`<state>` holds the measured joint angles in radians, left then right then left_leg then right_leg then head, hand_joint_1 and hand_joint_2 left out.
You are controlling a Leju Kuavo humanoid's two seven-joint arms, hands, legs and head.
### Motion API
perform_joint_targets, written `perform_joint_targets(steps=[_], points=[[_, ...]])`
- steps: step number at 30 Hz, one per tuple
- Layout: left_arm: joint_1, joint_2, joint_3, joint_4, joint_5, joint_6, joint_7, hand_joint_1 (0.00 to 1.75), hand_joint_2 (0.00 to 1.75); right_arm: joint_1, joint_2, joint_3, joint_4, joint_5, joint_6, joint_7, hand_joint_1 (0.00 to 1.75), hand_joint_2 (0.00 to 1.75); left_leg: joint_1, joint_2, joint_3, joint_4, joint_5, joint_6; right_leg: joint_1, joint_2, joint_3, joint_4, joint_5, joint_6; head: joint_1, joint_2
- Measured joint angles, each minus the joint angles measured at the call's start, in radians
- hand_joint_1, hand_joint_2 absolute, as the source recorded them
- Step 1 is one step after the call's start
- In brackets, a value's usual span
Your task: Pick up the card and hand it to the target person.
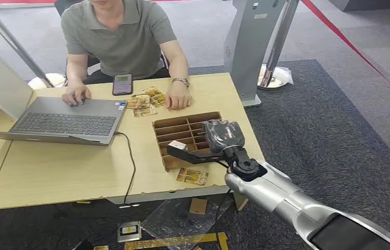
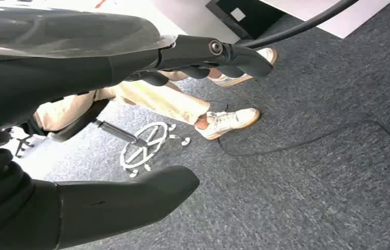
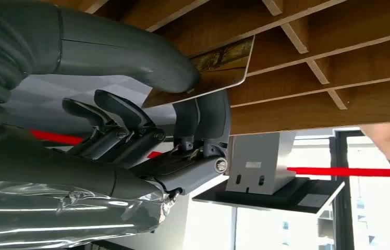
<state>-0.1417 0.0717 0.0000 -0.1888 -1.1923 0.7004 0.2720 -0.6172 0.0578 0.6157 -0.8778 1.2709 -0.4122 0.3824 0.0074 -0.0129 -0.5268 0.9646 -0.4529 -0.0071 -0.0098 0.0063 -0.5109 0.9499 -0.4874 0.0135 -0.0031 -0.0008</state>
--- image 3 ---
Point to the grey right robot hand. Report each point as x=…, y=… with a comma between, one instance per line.
x=119, y=51

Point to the ribbed grey right arm sleeve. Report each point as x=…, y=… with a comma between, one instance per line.
x=1, y=51

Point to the white box-shaped stand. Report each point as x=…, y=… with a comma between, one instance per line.
x=257, y=155

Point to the crinkled silver foil wrap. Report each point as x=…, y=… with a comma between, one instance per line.
x=60, y=217

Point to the wooden pigeonhole shelf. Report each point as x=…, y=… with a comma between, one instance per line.
x=319, y=55

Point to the grey label sticker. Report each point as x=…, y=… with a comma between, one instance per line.
x=314, y=200

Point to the red barrier tape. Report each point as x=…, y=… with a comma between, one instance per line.
x=336, y=171

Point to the black flat base plate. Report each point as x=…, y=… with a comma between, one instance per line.
x=284, y=200

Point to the black window frame post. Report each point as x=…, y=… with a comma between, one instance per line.
x=340, y=155

